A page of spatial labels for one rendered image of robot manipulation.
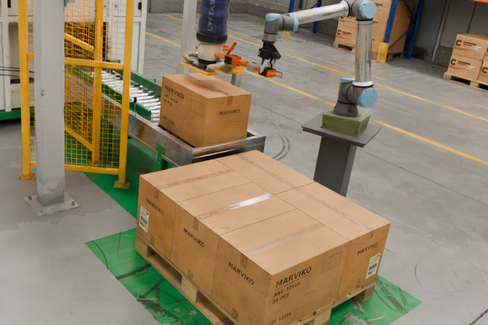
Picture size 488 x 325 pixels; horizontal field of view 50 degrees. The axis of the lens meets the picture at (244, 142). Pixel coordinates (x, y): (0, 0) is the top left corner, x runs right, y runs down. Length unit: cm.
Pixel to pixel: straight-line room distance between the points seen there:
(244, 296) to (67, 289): 108
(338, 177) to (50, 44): 227
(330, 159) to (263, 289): 171
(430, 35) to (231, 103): 884
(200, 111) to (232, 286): 138
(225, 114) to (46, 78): 123
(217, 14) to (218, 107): 64
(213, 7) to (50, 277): 203
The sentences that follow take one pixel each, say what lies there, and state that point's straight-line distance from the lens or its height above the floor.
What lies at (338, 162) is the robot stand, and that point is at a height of 50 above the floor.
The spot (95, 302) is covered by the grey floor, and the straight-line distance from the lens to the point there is 317.
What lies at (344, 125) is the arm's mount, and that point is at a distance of 390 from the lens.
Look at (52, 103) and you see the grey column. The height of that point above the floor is 80.
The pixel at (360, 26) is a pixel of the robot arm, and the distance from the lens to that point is 371.
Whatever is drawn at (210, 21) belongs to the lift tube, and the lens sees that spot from 375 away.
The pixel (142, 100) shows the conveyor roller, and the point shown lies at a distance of 473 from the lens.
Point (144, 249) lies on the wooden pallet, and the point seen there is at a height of 7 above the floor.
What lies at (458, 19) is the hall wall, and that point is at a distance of 1199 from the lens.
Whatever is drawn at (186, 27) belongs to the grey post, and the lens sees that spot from 682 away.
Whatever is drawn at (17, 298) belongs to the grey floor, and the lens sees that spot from 325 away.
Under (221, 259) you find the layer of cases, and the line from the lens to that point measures 280.
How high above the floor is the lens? 199
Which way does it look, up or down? 21 degrees down
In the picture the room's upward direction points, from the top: 8 degrees clockwise
